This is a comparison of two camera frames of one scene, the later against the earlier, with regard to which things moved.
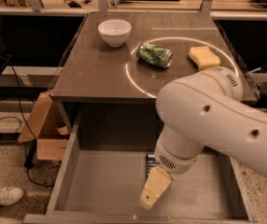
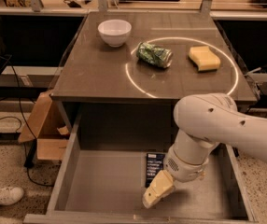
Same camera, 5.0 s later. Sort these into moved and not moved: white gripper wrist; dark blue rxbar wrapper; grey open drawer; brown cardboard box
Moved: white gripper wrist
Not moved: brown cardboard box; grey open drawer; dark blue rxbar wrapper
